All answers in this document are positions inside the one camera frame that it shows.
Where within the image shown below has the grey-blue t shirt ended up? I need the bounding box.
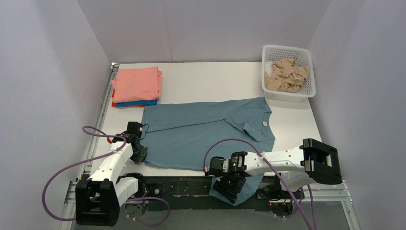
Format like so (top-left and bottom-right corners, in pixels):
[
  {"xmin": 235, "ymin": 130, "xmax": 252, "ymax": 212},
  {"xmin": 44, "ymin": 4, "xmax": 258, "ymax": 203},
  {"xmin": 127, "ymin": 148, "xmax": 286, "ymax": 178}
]
[{"xmin": 141, "ymin": 96, "xmax": 276, "ymax": 207}]

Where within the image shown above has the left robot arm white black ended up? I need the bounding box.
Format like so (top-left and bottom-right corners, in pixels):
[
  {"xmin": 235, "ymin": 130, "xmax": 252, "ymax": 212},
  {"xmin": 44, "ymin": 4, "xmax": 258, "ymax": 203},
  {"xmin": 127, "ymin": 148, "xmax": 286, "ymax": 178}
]
[{"xmin": 75, "ymin": 122, "xmax": 148, "ymax": 227}]

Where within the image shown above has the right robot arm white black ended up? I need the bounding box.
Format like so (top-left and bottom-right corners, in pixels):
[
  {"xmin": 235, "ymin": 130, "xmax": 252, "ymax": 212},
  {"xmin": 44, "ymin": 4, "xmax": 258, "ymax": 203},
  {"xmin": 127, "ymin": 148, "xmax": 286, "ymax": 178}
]
[{"xmin": 203, "ymin": 138, "xmax": 342, "ymax": 204}]

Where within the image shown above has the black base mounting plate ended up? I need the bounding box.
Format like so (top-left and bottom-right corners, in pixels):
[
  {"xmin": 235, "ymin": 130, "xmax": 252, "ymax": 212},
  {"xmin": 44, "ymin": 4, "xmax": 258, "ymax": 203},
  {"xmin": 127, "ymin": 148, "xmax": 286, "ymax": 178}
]
[{"xmin": 114, "ymin": 176, "xmax": 305, "ymax": 212}]

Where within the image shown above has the blue folded t shirt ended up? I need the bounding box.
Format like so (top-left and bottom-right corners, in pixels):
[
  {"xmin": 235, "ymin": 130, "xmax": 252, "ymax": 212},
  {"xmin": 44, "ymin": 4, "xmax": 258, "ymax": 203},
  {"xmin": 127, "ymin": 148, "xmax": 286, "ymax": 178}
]
[{"xmin": 116, "ymin": 98, "xmax": 158, "ymax": 108}]

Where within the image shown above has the orange folded t shirt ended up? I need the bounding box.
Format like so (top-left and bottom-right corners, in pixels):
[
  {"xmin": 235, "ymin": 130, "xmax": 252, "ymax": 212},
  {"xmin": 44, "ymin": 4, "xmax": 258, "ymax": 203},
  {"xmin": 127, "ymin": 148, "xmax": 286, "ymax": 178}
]
[{"xmin": 111, "ymin": 90, "xmax": 155, "ymax": 108}]

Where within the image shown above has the pink folded t shirt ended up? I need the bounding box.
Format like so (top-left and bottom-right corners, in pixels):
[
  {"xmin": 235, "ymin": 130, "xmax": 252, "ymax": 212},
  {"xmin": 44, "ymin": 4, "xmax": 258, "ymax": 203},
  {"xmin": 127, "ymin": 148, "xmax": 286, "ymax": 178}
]
[{"xmin": 111, "ymin": 67, "xmax": 162, "ymax": 104}]

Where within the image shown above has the beige crumpled t shirt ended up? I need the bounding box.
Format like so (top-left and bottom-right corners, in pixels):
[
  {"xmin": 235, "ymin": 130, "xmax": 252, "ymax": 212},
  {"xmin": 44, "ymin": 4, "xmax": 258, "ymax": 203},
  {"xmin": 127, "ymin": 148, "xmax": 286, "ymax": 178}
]
[{"xmin": 264, "ymin": 58, "xmax": 310, "ymax": 93}]

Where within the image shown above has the white plastic basket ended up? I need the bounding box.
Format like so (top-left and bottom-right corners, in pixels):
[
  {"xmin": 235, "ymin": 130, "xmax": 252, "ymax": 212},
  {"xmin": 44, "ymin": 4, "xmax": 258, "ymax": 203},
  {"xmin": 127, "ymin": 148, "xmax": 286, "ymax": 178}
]
[{"xmin": 261, "ymin": 45, "xmax": 316, "ymax": 102}]

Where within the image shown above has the aluminium left side rail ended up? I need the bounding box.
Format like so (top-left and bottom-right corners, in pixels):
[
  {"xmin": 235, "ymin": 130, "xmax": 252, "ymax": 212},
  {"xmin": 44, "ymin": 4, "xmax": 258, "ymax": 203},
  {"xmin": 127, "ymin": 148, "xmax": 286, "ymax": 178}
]
[{"xmin": 76, "ymin": 62, "xmax": 119, "ymax": 182}]

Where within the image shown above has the aluminium front frame rail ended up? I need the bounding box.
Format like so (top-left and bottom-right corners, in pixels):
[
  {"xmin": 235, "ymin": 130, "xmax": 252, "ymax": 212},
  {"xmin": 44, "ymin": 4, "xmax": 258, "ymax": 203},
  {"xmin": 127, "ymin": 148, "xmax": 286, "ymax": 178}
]
[{"xmin": 62, "ymin": 182, "xmax": 360, "ymax": 230}]

